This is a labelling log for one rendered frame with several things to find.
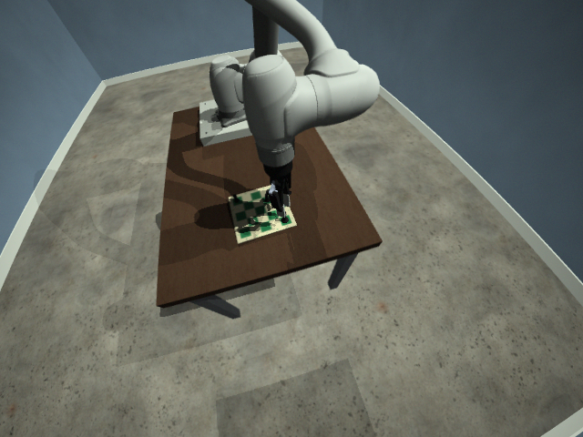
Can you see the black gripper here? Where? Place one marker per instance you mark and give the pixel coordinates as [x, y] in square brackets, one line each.
[279, 193]

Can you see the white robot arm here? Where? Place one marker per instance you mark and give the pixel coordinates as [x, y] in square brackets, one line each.
[334, 88]

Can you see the green and cream chessboard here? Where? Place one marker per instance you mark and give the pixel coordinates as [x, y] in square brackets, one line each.
[252, 204]

